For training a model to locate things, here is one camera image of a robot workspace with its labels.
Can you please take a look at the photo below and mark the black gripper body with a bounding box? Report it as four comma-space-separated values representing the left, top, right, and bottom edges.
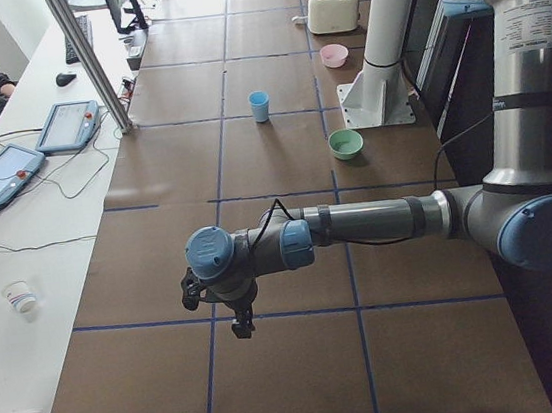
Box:
224, 279, 258, 317

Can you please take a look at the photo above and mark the light blue cup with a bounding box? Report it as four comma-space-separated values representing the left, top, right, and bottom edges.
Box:
248, 91, 269, 110
251, 104, 270, 123

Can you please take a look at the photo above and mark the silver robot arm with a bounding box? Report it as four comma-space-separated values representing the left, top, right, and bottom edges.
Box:
181, 0, 552, 339

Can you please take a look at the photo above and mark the green bowl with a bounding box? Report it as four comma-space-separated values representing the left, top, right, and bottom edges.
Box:
327, 128, 364, 161

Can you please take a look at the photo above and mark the paper cup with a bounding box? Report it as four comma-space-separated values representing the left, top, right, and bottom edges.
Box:
1, 280, 37, 313

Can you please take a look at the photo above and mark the far teach pendant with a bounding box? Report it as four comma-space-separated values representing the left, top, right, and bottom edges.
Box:
36, 100, 100, 155

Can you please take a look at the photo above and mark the teach pendant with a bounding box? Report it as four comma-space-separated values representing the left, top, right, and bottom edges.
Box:
36, 100, 100, 155
0, 144, 46, 207

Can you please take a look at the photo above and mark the pink bowl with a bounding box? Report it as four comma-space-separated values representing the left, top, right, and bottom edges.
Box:
319, 43, 349, 69

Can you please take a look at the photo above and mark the near teach pendant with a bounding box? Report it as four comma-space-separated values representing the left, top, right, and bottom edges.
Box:
0, 144, 46, 207

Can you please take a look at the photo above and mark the black computer mouse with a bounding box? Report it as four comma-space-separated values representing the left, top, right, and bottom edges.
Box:
55, 72, 77, 88

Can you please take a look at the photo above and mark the black monitor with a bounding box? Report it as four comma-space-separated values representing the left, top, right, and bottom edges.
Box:
105, 0, 148, 35

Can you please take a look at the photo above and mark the black keyboard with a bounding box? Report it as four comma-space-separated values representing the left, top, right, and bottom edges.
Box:
58, 13, 98, 65

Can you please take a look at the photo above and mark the white pedestal column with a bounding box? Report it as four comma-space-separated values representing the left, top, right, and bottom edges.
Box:
337, 0, 415, 129

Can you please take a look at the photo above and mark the aluminium frame post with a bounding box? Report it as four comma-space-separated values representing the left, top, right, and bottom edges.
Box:
44, 0, 133, 135

